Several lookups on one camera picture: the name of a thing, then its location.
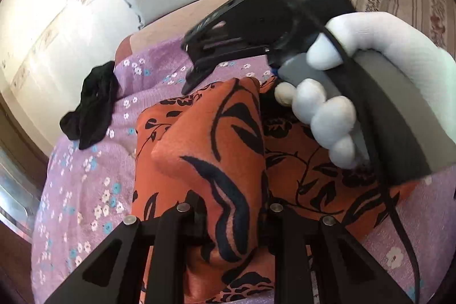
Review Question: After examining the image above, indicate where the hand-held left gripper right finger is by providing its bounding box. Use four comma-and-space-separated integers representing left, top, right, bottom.
264, 197, 405, 304

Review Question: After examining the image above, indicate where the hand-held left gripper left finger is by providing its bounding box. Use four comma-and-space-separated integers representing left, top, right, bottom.
44, 191, 214, 304

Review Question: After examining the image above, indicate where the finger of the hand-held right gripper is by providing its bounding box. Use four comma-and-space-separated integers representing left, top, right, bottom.
181, 14, 271, 57
182, 54, 229, 95

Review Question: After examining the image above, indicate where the orange black floral shirt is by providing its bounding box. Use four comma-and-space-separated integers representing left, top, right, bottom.
131, 77, 421, 304

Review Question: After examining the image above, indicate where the person's right hand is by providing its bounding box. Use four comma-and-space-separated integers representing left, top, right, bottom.
274, 13, 456, 169

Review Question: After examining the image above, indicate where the pink bed cushion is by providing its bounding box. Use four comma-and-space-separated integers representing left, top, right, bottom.
115, 0, 250, 73

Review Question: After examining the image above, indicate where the purple floral bed sheet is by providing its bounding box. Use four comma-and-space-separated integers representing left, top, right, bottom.
30, 37, 456, 304

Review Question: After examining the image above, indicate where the black garment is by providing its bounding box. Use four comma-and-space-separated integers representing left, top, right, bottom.
59, 62, 120, 150

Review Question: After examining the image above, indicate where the brown wooden glass door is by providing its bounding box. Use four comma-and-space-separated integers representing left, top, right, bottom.
0, 90, 54, 304

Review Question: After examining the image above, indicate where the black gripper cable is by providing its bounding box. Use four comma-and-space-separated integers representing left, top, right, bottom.
285, 0, 423, 304

